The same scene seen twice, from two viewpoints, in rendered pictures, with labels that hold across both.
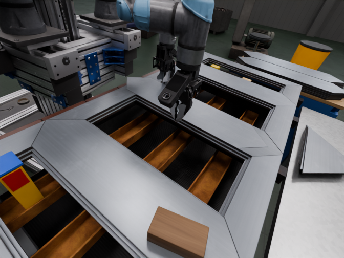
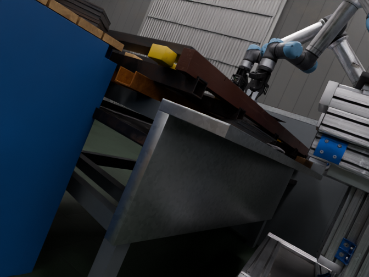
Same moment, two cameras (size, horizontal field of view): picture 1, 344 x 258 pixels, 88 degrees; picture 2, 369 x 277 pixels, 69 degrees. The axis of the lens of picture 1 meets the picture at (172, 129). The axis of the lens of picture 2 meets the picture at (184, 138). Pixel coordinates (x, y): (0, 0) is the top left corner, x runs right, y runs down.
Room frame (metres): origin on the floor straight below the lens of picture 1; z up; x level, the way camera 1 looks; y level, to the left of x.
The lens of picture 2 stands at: (2.24, 0.02, 0.65)
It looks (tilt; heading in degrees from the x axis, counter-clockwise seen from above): 3 degrees down; 187
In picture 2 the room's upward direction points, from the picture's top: 23 degrees clockwise
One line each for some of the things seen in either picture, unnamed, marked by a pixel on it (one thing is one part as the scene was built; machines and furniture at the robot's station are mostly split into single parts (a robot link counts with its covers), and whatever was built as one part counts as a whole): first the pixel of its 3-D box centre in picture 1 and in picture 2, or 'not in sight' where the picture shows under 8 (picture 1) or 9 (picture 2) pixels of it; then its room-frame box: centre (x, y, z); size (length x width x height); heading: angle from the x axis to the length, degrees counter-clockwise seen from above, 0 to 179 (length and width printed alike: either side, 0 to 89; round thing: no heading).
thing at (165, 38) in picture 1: (168, 38); (266, 65); (0.84, 0.08, 1.07); 0.08 x 0.08 x 0.05
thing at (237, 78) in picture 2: (186, 80); (240, 77); (0.52, -0.02, 1.04); 0.09 x 0.08 x 0.12; 152
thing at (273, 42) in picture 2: not in sight; (273, 51); (0.85, 0.09, 1.15); 0.09 x 0.08 x 0.11; 35
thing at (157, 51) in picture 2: not in sight; (162, 55); (1.50, -0.22, 0.79); 0.06 x 0.05 x 0.04; 61
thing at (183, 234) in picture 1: (177, 233); not in sight; (0.14, -0.05, 0.87); 0.12 x 0.06 x 0.05; 77
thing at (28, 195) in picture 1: (22, 187); not in sight; (0.23, 0.40, 0.78); 0.05 x 0.05 x 0.19; 61
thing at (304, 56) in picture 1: (302, 67); not in sight; (3.21, -2.02, 0.36); 0.46 x 0.46 x 0.73
